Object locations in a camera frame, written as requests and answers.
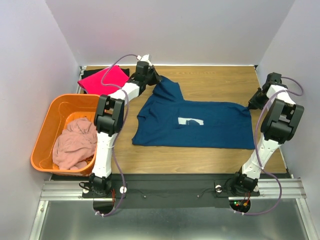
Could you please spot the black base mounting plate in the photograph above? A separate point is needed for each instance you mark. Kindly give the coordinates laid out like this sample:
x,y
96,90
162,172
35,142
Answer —
x,y
160,191

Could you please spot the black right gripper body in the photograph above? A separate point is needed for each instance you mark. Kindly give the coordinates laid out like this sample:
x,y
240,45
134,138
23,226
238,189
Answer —
x,y
255,100

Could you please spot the blue t shirt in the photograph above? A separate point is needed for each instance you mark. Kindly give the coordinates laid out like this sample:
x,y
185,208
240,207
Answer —
x,y
167,119

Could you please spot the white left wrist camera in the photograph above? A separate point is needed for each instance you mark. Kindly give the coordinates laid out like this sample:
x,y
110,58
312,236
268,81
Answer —
x,y
144,58

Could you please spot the aluminium rail frame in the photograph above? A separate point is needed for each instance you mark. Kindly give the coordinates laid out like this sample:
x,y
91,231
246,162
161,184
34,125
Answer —
x,y
64,215

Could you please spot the folded black t shirt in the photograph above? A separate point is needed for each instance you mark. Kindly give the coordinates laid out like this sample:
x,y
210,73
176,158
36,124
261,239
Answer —
x,y
123,71

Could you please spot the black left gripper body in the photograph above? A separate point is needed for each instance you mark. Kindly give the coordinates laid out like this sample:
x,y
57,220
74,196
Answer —
x,y
149,79

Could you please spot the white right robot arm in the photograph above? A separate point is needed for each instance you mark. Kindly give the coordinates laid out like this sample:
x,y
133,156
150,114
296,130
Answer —
x,y
278,122

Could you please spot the orange plastic basket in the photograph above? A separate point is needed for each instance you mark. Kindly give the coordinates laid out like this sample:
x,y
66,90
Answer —
x,y
63,109

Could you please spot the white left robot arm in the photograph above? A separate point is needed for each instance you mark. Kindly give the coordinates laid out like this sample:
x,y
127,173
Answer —
x,y
110,115

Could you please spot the folded magenta t shirt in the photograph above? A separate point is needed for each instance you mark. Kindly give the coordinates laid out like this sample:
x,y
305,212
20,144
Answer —
x,y
103,80

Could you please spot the dusty pink t shirt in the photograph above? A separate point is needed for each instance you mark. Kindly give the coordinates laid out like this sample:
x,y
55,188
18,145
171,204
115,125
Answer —
x,y
75,145

